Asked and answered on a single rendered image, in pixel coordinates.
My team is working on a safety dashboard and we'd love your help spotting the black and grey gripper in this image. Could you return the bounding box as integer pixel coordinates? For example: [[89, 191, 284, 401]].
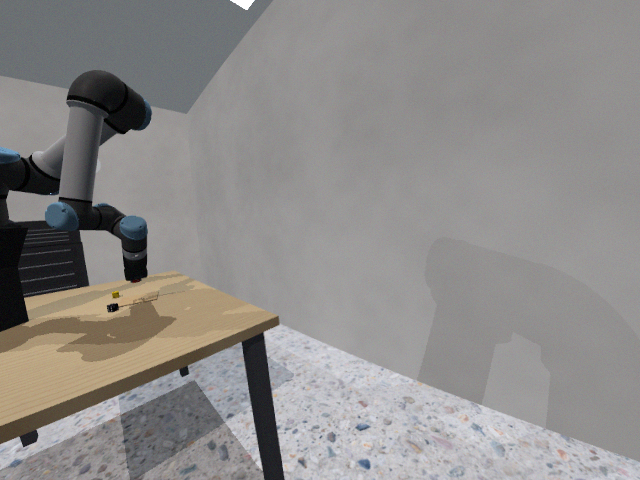
[[122, 247, 148, 283]]

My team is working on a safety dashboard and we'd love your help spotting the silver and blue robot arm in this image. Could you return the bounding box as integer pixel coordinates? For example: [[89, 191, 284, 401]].
[[0, 70, 152, 253]]

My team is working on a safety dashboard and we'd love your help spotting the tan square mat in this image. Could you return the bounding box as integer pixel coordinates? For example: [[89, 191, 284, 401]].
[[118, 291, 158, 307]]

